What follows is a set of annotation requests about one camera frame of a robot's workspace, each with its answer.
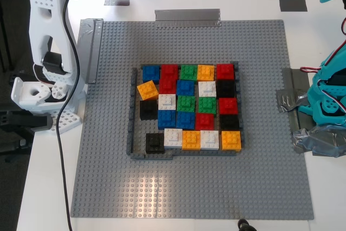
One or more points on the dark grey tape strip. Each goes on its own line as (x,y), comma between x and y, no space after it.
(294,79)

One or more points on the black Lego cube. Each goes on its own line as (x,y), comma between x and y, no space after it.
(229,122)
(154,143)
(148,109)
(226,89)

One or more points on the crumpled silver tape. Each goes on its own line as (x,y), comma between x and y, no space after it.
(319,141)

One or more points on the green Lego cube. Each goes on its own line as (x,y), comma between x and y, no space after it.
(186,104)
(189,72)
(207,105)

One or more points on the white Lego cube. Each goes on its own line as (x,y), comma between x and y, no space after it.
(207,89)
(173,138)
(209,139)
(166,102)

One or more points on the long silver tape strip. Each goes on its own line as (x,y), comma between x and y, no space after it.
(92,52)

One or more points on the blue Lego cube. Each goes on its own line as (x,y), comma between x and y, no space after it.
(185,120)
(166,119)
(185,87)
(150,75)

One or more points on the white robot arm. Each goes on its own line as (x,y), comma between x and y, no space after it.
(40,25)

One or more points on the dark grey Lego frame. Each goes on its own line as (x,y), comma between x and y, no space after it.
(133,122)

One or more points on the dark grey tape patch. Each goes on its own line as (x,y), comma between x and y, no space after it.
(293,5)

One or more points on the orange Lego cube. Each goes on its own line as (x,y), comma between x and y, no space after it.
(147,90)
(206,72)
(191,140)
(231,140)

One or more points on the wrinkled grey tape strip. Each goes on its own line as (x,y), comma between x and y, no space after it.
(286,101)

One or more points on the black table clamp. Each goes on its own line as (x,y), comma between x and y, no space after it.
(27,121)

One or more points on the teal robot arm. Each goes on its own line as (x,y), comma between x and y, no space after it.
(329,106)

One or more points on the black round knob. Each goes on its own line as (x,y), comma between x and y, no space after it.
(244,225)

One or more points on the red Lego cube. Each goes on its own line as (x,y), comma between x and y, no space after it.
(167,86)
(225,71)
(169,71)
(228,105)
(204,122)

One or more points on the grey Lego baseplate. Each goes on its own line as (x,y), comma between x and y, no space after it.
(189,187)

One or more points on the ribbed grey tape strip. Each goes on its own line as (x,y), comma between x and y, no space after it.
(189,18)

